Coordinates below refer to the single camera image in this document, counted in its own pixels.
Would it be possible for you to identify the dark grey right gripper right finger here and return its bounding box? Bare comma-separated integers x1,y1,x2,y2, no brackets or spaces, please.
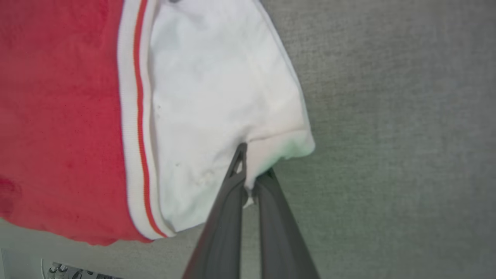
253,168,320,279

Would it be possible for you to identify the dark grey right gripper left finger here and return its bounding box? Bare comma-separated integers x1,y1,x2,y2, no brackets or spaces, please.
182,143,249,279

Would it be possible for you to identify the red and white jersey garment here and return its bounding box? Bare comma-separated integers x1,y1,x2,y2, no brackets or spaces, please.
0,0,316,247

